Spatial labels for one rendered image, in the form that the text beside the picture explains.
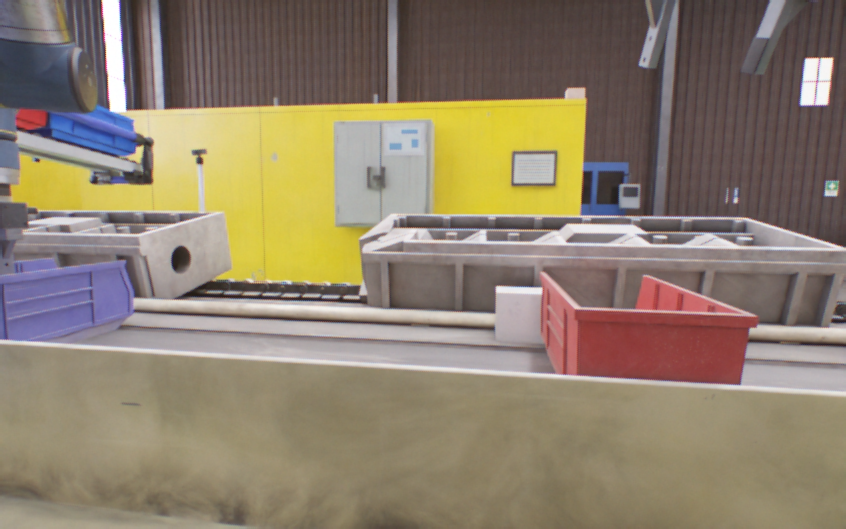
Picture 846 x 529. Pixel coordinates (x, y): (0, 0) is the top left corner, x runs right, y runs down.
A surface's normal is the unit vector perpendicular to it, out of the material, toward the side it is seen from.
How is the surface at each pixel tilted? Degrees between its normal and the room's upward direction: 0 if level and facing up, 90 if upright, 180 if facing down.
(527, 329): 90
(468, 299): 100
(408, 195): 90
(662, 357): 92
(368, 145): 90
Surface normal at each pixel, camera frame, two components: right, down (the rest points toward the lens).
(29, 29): 0.58, 0.53
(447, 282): -0.14, 0.28
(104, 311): 0.99, 0.06
